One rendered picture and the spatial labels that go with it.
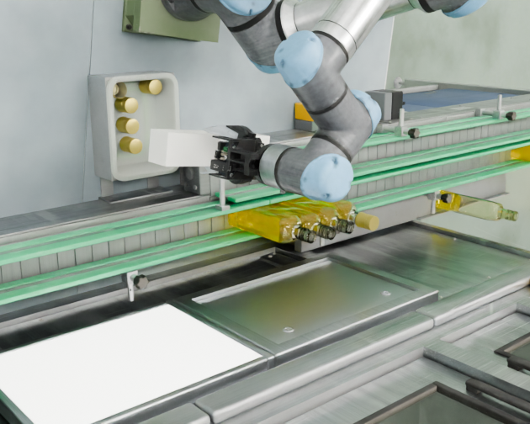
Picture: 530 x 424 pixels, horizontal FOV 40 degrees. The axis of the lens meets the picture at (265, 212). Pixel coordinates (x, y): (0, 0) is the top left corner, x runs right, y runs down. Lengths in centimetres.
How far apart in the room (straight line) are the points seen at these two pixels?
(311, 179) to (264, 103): 82
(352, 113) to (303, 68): 12
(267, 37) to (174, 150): 34
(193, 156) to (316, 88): 34
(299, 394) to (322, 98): 49
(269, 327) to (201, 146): 37
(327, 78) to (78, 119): 69
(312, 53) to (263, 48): 46
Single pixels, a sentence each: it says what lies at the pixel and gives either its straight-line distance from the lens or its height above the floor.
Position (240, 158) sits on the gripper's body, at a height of 123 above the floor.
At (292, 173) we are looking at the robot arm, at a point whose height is 138.
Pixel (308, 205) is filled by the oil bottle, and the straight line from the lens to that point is 170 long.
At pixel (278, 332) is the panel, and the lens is 141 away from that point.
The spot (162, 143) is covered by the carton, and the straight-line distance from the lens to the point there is 133.
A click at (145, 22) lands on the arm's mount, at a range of 162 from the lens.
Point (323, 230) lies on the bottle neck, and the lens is 159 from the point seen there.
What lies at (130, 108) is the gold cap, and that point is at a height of 81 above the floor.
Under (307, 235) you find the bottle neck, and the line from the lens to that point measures 154.
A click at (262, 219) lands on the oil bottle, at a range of 162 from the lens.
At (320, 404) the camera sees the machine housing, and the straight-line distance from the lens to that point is 127.
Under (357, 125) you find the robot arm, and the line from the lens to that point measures 117.
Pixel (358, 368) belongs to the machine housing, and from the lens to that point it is 134.
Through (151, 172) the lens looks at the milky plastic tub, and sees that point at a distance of 163.
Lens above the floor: 221
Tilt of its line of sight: 48 degrees down
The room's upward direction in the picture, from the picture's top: 108 degrees clockwise
